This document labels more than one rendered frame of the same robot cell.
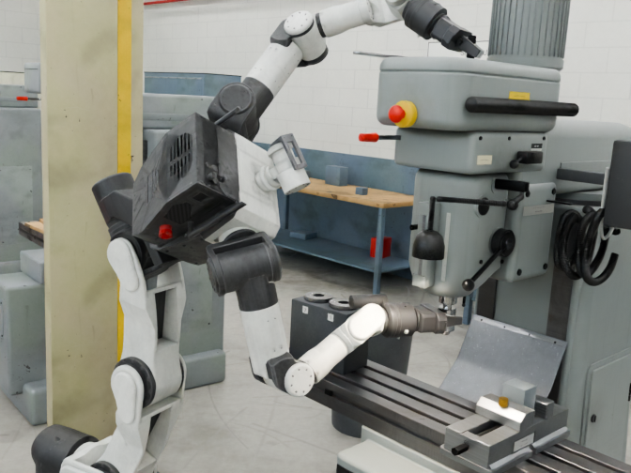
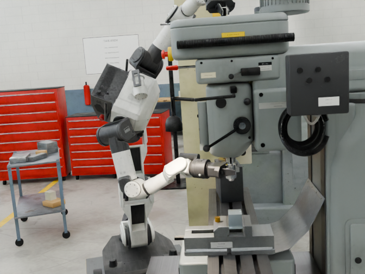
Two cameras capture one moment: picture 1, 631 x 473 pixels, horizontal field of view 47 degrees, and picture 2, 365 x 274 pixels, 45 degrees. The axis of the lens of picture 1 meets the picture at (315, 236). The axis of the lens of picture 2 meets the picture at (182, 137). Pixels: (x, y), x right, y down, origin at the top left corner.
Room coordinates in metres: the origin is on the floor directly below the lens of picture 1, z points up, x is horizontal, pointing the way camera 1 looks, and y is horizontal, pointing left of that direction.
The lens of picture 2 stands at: (0.42, -1.61, 1.73)
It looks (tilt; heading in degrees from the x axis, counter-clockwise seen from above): 10 degrees down; 48
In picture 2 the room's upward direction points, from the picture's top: 4 degrees counter-clockwise
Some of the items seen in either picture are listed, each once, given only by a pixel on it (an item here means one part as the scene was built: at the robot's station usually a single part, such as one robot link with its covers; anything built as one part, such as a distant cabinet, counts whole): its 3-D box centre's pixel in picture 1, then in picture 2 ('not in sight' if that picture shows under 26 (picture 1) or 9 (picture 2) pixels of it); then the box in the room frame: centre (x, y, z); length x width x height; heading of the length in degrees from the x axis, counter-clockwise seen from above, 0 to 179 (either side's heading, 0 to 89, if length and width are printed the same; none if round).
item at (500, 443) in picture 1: (509, 422); (228, 234); (1.64, -0.49, 1.04); 0.35 x 0.15 x 0.11; 133
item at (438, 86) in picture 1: (469, 96); (227, 37); (1.84, -0.36, 1.81); 0.47 x 0.26 x 0.16; 133
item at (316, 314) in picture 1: (329, 329); (228, 178); (2.14, -0.06, 1.09); 0.22 x 0.12 x 0.20; 50
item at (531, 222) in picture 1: (497, 224); (274, 116); (1.96, -0.50, 1.47); 0.24 x 0.19 x 0.26; 43
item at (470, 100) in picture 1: (525, 107); (234, 41); (1.75, -0.48, 1.79); 0.45 x 0.04 x 0.04; 133
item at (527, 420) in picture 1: (504, 411); (221, 225); (1.62, -0.47, 1.08); 0.12 x 0.06 x 0.04; 43
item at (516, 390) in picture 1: (518, 395); (234, 218); (1.66, -0.51, 1.10); 0.06 x 0.05 x 0.06; 43
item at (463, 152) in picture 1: (471, 148); (236, 68); (1.86, -0.39, 1.68); 0.34 x 0.24 x 0.10; 133
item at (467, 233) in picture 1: (455, 230); (229, 118); (1.83, -0.36, 1.47); 0.21 x 0.19 x 0.32; 43
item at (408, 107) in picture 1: (404, 114); (170, 54); (1.67, -0.19, 1.76); 0.06 x 0.02 x 0.06; 43
